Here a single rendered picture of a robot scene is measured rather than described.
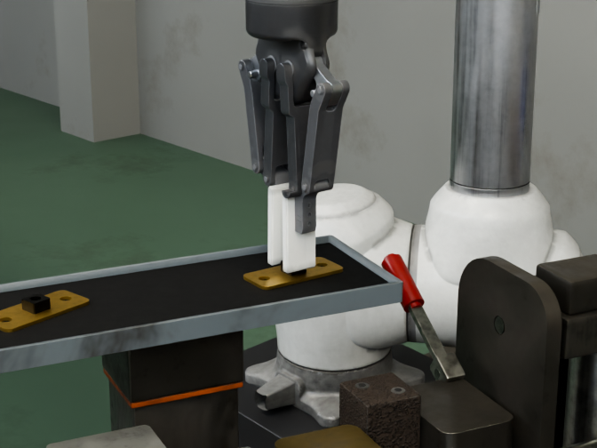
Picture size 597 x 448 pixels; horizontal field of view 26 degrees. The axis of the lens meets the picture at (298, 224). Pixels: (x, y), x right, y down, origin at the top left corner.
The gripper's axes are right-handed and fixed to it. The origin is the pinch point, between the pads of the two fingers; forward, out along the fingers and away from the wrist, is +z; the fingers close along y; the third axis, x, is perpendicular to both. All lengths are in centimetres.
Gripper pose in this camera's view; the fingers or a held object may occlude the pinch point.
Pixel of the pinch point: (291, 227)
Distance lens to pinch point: 110.5
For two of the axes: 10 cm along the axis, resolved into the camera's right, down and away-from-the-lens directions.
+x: 8.3, -1.7, 5.4
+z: 0.0, 9.5, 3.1
